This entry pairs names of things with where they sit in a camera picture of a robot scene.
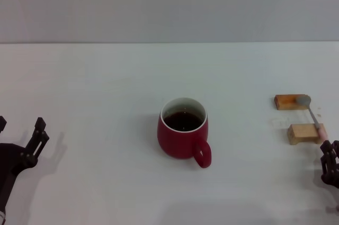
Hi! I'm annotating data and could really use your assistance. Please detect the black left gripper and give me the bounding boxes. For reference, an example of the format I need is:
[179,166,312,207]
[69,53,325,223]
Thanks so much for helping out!
[0,115,51,209]

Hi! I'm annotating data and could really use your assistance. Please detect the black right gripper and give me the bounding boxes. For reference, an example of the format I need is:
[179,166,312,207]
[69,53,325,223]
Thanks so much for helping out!
[319,140,339,187]

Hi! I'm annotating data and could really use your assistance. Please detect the pink handled metal spoon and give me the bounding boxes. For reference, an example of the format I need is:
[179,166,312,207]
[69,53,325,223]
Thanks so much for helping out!
[295,96,328,142]

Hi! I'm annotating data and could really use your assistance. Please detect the red ceramic cup with coffee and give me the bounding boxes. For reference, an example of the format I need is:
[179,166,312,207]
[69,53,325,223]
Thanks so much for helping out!
[156,97,212,169]

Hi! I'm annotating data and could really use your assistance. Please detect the light wooden block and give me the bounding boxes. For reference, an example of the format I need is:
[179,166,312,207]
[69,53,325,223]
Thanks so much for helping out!
[287,123,326,146]

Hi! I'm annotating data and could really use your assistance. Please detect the orange stained wooden block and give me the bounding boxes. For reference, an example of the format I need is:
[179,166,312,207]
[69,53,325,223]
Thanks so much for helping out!
[273,94,310,111]

